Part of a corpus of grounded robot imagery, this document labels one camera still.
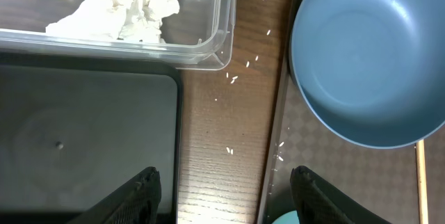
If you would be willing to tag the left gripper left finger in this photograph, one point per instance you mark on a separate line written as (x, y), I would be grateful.
(135, 202)

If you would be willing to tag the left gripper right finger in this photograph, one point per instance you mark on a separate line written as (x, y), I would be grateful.
(318, 202)

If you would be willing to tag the dark blue plate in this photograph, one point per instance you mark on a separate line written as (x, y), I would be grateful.
(372, 71)

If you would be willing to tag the white napkin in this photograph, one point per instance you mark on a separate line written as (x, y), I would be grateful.
(130, 20)

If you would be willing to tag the light blue rice bowl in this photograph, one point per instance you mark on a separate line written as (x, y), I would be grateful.
(287, 218)

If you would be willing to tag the brown serving tray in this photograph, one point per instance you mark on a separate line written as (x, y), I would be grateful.
(383, 181)

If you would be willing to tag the black plastic tray bin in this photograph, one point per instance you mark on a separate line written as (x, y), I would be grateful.
(73, 130)

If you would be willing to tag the wooden chopstick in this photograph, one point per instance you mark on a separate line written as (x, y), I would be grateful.
(421, 182)

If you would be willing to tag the clear plastic bin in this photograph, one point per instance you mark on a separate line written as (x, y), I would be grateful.
(199, 37)

